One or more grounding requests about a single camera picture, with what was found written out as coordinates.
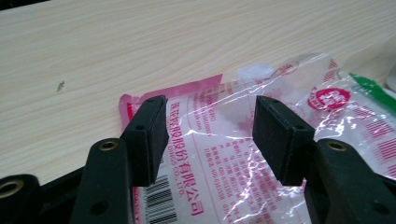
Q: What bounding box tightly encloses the pink printed clear plastic bag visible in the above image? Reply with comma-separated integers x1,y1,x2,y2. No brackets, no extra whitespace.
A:
118,52,396,224

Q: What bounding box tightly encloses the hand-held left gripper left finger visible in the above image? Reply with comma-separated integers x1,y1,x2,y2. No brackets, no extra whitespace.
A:
68,94,169,224

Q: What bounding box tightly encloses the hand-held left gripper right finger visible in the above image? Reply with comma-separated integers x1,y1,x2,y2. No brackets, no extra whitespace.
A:
251,95,396,224

